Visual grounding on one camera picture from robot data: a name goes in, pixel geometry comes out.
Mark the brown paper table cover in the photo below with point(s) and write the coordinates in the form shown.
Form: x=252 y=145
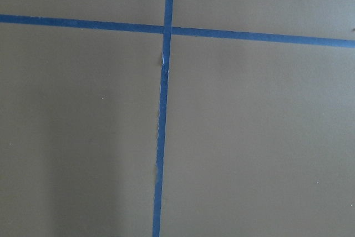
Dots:
x=177 y=117

